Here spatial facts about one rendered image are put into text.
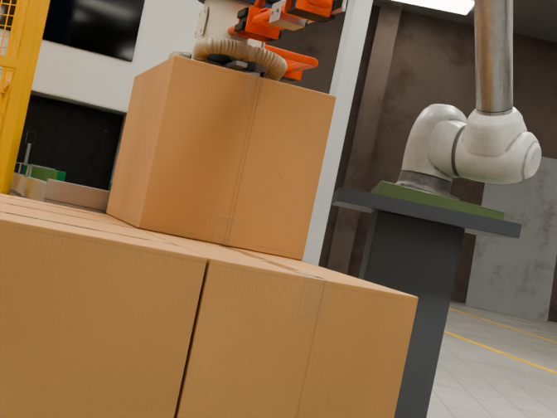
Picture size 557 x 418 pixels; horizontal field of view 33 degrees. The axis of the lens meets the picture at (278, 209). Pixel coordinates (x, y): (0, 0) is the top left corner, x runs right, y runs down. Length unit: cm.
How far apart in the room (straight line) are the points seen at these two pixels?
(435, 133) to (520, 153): 26
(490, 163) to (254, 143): 76
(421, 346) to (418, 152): 56
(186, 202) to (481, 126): 90
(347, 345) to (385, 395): 12
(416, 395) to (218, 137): 100
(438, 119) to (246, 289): 132
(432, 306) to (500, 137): 51
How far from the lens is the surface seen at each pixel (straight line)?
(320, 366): 166
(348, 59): 611
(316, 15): 194
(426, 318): 272
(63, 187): 278
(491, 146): 266
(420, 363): 273
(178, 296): 156
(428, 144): 277
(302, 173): 224
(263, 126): 221
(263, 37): 233
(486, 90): 265
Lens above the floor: 63
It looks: 1 degrees up
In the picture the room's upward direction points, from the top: 12 degrees clockwise
